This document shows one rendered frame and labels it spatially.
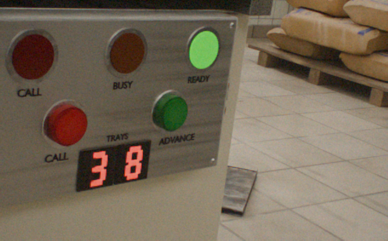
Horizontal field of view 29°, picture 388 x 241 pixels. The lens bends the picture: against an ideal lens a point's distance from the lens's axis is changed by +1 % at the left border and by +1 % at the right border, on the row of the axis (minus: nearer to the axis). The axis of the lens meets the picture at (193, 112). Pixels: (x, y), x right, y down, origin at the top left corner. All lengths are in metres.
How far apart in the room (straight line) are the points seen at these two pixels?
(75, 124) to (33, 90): 0.04
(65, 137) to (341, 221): 1.98
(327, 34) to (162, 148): 3.73
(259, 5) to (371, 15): 3.57
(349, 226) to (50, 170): 1.95
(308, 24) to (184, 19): 3.82
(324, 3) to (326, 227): 2.32
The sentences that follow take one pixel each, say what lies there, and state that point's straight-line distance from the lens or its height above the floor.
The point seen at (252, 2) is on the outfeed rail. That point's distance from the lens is 0.65.
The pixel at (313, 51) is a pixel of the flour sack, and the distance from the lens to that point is 4.53.
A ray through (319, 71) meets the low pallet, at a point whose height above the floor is 0.08.
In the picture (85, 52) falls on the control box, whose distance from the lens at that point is 0.54.
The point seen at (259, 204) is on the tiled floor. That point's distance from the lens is 2.47.
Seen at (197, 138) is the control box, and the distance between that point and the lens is 0.64.
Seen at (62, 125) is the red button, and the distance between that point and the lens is 0.54.
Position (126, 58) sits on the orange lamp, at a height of 0.81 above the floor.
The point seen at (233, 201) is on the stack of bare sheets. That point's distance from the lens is 2.41.
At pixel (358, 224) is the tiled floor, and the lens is 2.48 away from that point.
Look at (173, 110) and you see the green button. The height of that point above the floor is 0.76.
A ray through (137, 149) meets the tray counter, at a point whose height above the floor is 0.73.
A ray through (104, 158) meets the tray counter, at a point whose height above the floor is 0.73.
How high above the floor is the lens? 0.93
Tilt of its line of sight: 16 degrees down
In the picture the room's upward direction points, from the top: 7 degrees clockwise
